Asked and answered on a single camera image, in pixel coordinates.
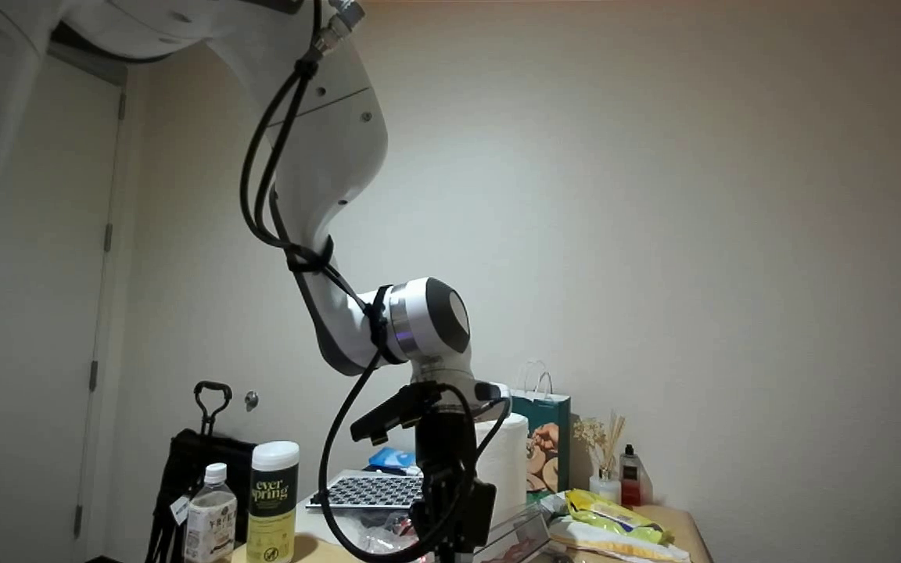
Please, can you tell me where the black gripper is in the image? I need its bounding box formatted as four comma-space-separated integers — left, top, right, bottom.
409, 409, 498, 563

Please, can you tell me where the black bag with handle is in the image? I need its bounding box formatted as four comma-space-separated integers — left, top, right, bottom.
145, 379, 257, 563

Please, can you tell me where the small labelled water bottle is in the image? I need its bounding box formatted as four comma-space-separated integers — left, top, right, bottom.
179, 461, 242, 563

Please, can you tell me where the small red bottle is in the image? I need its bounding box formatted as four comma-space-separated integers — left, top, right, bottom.
619, 440, 647, 509

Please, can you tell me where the white lid jar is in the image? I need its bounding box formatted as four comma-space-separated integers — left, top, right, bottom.
245, 437, 304, 563

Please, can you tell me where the white plastic packet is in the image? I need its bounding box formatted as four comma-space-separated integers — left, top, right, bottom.
540, 519, 689, 563

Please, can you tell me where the white door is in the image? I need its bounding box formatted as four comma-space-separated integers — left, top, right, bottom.
0, 51, 125, 563

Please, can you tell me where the white paper towel roll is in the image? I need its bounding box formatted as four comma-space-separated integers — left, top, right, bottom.
470, 409, 533, 525

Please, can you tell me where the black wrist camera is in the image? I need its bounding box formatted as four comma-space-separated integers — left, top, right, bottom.
346, 379, 443, 449

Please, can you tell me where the blue package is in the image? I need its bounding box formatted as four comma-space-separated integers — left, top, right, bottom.
367, 449, 421, 480

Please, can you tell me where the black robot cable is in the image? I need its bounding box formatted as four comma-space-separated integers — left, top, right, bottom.
238, 0, 515, 563

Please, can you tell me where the green gift bag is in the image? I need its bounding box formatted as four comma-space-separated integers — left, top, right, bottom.
506, 370, 577, 495

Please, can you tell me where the yellow green packet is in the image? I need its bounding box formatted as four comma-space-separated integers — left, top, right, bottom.
558, 484, 680, 551

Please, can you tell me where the reed diffuser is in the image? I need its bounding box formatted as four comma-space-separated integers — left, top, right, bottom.
573, 409, 633, 503

